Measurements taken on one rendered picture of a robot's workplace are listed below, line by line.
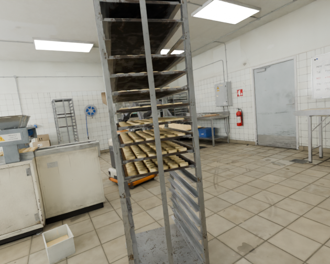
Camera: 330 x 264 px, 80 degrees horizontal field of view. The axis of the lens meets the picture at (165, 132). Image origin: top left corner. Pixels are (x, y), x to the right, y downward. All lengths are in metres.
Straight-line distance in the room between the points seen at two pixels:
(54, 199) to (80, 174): 0.39
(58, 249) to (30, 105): 5.16
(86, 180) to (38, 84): 4.59
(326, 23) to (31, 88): 7.16
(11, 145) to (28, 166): 0.27
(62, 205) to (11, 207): 0.51
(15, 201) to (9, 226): 0.25
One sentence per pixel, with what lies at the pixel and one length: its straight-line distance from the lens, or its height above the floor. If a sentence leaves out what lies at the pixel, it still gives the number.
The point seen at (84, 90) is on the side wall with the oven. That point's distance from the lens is 6.93.
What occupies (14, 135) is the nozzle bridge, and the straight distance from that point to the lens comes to 2.50.
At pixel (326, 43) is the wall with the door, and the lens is 5.15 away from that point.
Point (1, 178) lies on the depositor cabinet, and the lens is 2.60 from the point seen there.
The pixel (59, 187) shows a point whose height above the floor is 0.42.
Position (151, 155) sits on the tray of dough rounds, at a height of 0.96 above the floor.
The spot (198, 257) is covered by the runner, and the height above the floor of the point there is 0.23.
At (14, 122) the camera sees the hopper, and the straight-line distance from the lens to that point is 2.61.
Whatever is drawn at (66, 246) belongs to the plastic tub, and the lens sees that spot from 2.21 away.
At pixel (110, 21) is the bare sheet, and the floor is 1.67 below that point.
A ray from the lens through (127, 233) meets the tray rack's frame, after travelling 1.22.
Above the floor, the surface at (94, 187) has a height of 0.31.
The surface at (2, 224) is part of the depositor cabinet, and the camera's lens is 2.74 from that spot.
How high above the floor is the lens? 1.20
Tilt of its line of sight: 6 degrees down
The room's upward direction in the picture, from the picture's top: 6 degrees counter-clockwise
